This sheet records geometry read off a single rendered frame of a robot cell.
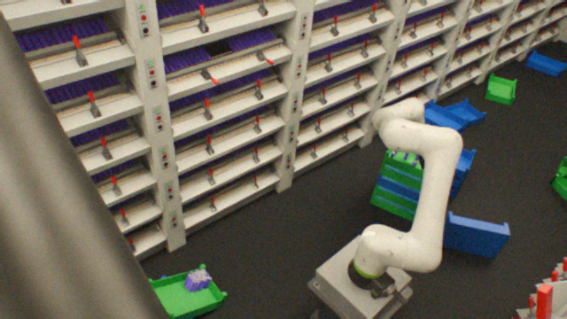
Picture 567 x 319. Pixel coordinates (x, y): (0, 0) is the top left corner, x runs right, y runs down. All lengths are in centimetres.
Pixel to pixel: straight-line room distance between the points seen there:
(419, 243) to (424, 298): 70
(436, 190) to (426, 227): 14
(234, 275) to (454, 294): 108
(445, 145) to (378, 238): 40
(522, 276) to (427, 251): 105
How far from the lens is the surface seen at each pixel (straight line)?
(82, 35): 157
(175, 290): 209
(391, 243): 160
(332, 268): 178
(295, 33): 192
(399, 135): 158
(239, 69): 181
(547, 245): 283
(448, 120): 326
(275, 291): 215
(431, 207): 163
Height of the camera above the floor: 185
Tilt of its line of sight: 43 degrees down
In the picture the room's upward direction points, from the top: 6 degrees clockwise
